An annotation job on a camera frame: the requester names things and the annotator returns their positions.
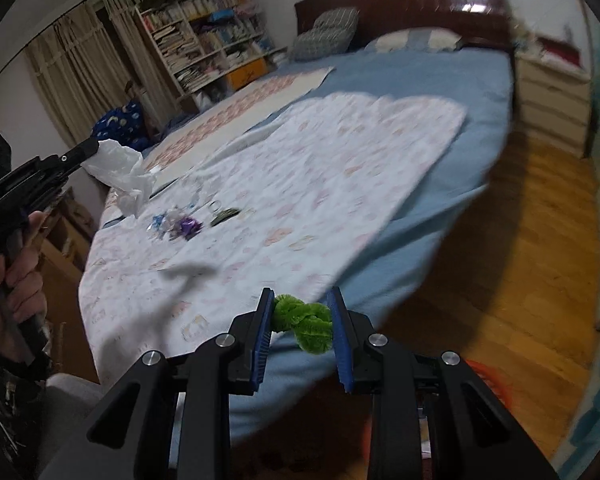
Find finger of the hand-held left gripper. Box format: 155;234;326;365
37;139;102;172
24;164;82;205

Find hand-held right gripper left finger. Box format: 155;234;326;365
86;286;276;480

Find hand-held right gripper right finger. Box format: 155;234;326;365
327;286;561;480

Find white plastic bag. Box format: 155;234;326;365
82;139;158;218

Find green pipe cleaner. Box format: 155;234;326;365
271;294;332;356

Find red plastic mesh basket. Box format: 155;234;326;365
361;359;515;468

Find person's left forearm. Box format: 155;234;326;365
0;332;51;480

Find person's left hand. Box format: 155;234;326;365
0;210;49;361

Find blue starry clothes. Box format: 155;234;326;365
91;100;146;151

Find beige curtain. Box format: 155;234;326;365
25;2;111;148
102;0;183;121

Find wooden side cabinet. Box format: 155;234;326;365
35;185;103;386

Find blue white wrapper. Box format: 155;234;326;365
147;212;181;241

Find purple wrapper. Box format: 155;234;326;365
177;215;203;238

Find rows of books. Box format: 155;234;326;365
140;0;281;96

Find pink patterned blanket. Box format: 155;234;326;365
102;66;337;196

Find white bookshelf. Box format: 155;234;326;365
132;0;288;111

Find white printed blanket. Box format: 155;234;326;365
77;92;467;381

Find orange storage box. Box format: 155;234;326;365
225;57;270;92

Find blue bed sheet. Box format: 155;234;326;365
100;47;515;443

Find grey plaid pillow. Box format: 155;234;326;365
292;6;360;59

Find blue white striped pillow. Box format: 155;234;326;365
364;27;463;53

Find cream nightstand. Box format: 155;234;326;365
515;35;593;158

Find dark wooden bed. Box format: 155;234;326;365
77;0;523;461

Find dark red box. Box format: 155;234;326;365
537;35;583;68

